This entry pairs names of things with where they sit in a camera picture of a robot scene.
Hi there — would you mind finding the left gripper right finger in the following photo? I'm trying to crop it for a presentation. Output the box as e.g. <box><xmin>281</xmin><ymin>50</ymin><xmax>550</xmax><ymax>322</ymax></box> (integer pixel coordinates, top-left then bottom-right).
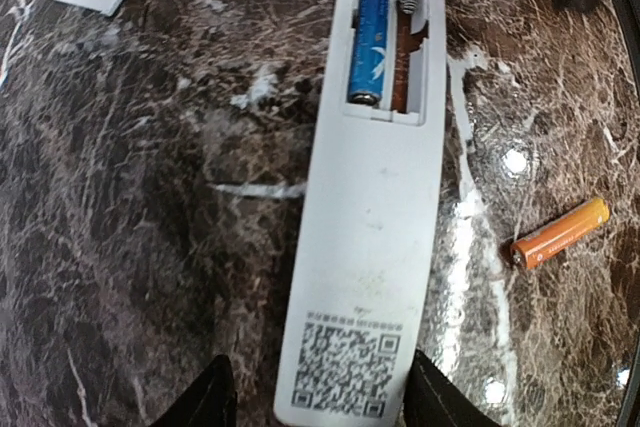
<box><xmin>403</xmin><ymin>350</ymin><xmax>495</xmax><ymax>427</ymax></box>

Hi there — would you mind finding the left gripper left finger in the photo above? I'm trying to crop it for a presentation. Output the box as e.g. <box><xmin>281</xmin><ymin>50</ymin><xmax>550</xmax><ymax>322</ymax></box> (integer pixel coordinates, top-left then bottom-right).
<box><xmin>151</xmin><ymin>355</ymin><xmax>238</xmax><ymax>427</ymax></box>

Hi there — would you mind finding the white remote control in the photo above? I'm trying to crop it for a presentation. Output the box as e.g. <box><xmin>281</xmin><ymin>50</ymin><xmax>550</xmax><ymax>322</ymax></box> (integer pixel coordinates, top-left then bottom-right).
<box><xmin>273</xmin><ymin>0</ymin><xmax>447</xmax><ymax>426</ymax></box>

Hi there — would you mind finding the orange battery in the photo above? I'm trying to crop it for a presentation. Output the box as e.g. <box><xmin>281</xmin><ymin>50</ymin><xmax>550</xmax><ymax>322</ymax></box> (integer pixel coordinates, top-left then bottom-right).
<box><xmin>510</xmin><ymin>198</ymin><xmax>610</xmax><ymax>270</ymax></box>

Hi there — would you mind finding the black front rail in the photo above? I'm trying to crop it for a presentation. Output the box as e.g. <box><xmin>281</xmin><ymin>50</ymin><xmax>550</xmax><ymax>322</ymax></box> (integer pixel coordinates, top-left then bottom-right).
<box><xmin>607</xmin><ymin>0</ymin><xmax>640</xmax><ymax>427</ymax></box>

